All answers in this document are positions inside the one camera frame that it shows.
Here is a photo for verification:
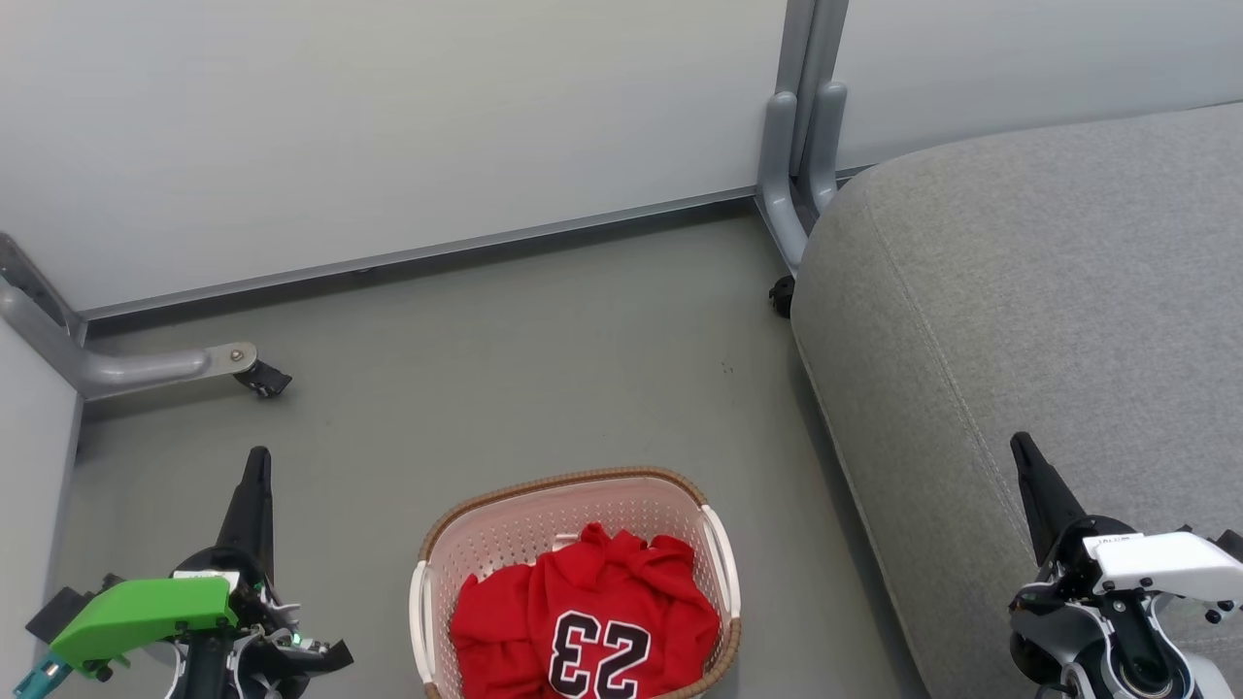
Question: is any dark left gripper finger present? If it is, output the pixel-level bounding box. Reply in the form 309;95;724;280
216;446;276;585

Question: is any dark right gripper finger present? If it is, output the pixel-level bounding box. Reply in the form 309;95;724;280
1009;432;1089;569

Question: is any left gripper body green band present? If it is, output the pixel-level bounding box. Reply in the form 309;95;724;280
24;547;355;699

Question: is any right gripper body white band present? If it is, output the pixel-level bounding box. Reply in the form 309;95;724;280
1010;515;1243;627

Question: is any red jersey number 23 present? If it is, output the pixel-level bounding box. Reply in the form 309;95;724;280
529;522;722;699

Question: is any grey fabric sofa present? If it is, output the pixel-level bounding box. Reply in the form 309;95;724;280
789;102;1243;699

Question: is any cream laundry basket brown rim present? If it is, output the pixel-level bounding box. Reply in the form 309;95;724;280
409;466;744;699

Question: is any teal left camera connector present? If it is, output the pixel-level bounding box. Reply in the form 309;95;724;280
14;655;71;699

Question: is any grey partition post with foot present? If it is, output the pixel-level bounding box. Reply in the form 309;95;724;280
0;233;258;401

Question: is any grey partition bottom rail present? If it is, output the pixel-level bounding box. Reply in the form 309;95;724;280
78;184;760;336

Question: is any grey partition post double foot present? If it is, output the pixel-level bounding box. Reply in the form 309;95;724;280
756;0;849;278

